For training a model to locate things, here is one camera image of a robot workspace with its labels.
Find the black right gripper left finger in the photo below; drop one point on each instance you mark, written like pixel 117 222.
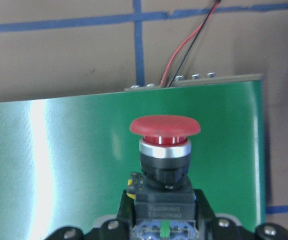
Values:
pixel 126 216

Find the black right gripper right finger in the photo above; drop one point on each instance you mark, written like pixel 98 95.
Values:
pixel 204 216

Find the red push button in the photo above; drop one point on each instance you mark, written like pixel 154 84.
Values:
pixel 164 199

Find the green conveyor belt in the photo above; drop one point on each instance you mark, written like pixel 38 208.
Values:
pixel 65 161

